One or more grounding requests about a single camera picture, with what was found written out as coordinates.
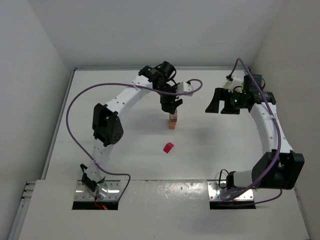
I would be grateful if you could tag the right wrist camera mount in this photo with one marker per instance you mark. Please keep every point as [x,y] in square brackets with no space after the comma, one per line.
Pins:
[236,84]

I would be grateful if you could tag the magenta roof block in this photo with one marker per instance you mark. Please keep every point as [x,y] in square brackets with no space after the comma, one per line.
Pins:
[168,147]

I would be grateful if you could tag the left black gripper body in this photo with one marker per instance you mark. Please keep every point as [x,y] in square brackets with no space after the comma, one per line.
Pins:
[169,106]

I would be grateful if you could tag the orange cube block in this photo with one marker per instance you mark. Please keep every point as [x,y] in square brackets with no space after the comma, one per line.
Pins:
[172,126]

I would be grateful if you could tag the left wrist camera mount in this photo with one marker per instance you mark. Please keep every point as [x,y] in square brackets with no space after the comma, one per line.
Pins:
[185,89]

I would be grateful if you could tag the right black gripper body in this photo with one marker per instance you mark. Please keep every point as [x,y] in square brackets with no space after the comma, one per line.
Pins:
[225,100]

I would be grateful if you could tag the natural wood cube block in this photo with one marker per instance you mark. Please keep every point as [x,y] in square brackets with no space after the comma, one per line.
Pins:
[174,115]

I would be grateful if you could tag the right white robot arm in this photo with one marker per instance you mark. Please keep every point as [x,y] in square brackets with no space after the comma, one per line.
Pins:
[280,166]

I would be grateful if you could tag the green plastic bowl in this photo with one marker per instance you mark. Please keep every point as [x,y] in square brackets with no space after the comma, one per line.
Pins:
[227,85]

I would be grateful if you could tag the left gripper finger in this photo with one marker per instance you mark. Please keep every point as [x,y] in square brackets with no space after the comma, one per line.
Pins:
[177,102]
[167,107]

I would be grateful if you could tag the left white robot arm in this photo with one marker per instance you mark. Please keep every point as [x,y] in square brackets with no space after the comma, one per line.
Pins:
[106,123]

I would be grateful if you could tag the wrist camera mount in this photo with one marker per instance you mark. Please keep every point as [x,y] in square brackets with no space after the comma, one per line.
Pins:
[185,89]
[236,84]

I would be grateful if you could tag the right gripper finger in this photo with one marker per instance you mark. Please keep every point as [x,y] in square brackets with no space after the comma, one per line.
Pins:
[229,109]
[219,95]

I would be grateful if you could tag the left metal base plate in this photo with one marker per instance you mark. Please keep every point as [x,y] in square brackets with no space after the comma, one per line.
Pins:
[106,191]

